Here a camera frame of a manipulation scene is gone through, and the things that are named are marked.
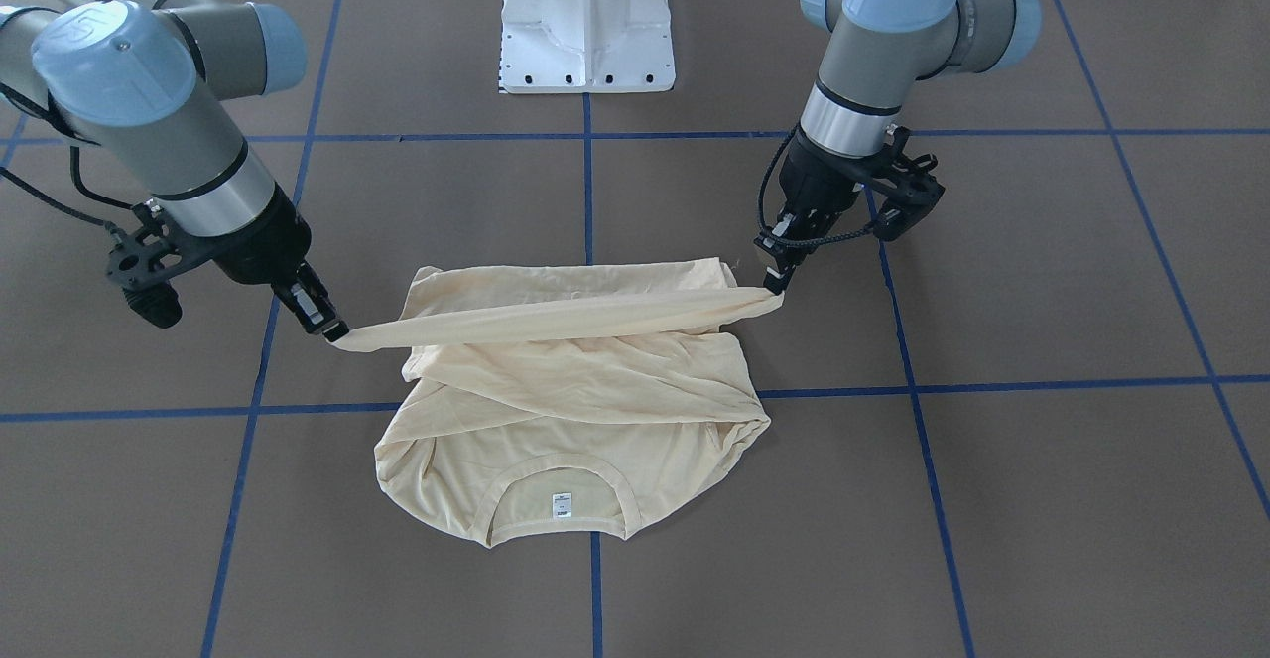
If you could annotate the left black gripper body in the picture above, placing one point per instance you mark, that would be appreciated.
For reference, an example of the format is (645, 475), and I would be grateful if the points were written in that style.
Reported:
(816, 182)

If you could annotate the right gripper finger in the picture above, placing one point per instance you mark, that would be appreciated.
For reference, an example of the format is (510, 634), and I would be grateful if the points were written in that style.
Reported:
(309, 303)
(306, 273)

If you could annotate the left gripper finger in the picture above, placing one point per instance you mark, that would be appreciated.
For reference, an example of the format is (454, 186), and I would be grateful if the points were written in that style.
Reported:
(765, 244)
(788, 256)

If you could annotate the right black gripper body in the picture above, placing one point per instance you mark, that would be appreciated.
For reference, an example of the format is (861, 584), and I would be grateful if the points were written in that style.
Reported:
(260, 245)

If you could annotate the cream long-sleeve printed shirt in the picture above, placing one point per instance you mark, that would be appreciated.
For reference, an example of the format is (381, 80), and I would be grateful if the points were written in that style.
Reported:
(550, 399)

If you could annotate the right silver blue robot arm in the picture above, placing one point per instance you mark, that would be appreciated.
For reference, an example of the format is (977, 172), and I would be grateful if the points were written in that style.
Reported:
(146, 81)

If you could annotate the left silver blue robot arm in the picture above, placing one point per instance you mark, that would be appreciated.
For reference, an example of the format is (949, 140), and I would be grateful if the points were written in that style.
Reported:
(847, 140)

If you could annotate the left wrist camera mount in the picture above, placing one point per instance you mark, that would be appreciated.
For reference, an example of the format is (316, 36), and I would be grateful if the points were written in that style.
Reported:
(910, 187)

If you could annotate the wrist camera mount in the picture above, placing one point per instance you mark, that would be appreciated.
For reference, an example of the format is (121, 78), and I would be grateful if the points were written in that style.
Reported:
(143, 263)
(910, 187)

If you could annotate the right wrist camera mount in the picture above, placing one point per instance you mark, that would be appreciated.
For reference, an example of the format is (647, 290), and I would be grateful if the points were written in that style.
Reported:
(143, 263)

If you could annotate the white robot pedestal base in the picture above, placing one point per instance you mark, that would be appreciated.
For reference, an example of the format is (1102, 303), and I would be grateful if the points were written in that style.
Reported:
(586, 46)

